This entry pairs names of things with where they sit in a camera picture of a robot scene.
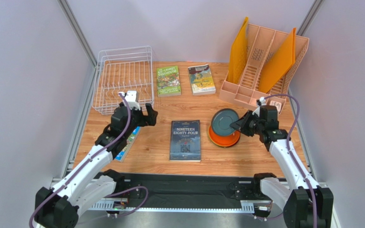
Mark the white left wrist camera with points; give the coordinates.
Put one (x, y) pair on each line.
(130, 99)

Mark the lime green plate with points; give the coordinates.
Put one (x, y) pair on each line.
(209, 134)

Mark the green Treehouse book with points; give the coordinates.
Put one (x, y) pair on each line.
(168, 81)

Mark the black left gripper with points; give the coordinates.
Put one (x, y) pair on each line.
(151, 118)

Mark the aluminium mounting rail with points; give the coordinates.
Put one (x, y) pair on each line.
(114, 208)

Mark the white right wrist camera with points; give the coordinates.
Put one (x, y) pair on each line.
(260, 102)

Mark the blue Treehouse book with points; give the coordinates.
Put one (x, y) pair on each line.
(130, 141)

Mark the right orange divider board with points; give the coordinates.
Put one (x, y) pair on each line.
(279, 64)

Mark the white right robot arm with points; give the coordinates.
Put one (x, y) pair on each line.
(293, 170)

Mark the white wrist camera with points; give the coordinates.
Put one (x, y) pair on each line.
(260, 102)
(130, 99)

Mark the pink plastic file organizer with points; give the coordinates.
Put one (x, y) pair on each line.
(263, 44)

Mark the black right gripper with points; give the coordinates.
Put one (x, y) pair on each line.
(245, 122)

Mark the left orange divider board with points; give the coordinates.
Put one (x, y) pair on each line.
(238, 54)

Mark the orange divider board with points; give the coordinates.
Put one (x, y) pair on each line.
(238, 54)
(279, 64)

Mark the beige paperback book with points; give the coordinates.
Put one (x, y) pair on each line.
(201, 80)

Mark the white wire dish rack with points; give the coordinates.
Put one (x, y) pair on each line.
(121, 70)

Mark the dark grey plate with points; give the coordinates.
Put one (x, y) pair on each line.
(221, 121)

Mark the black base mat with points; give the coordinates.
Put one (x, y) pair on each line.
(161, 191)

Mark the Nineteen Eighty-Four book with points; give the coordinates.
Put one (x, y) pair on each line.
(185, 141)

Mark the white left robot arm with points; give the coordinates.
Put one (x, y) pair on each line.
(84, 170)

